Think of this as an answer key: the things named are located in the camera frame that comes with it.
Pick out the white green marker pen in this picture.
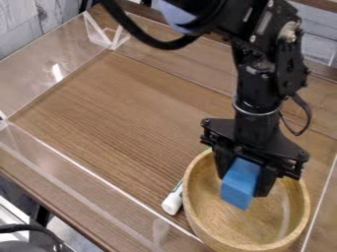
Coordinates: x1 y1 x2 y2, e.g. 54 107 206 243
161 181 183 216

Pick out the black cable bottom left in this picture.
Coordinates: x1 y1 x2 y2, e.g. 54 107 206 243
0 224 63 252

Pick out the brown wooden bowl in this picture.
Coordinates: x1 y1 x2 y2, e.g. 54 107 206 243
183 150 310 252

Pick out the black metal table leg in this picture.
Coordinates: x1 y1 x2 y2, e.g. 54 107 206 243
36 205 51 227

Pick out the blue rectangular block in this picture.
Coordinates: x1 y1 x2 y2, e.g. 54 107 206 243
219 157 261 211

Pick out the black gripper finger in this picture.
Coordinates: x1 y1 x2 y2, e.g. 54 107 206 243
254 164 280 197
211 146 236 178

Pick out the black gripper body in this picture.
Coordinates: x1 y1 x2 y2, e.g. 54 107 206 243
201 97 309 180

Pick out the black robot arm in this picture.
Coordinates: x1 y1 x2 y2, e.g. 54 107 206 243
102 0 312 197

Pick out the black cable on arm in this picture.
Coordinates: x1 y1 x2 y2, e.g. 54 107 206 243
278 93 313 137

